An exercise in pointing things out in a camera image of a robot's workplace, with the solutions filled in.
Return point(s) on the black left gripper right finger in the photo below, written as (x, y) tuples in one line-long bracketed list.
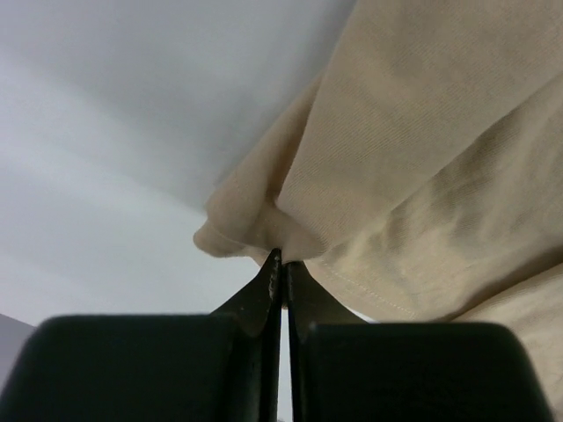
[(346, 369)]

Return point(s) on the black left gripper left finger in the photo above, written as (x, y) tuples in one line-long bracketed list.
[(222, 366)]

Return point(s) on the beige t shirt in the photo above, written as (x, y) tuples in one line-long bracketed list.
[(419, 176)]

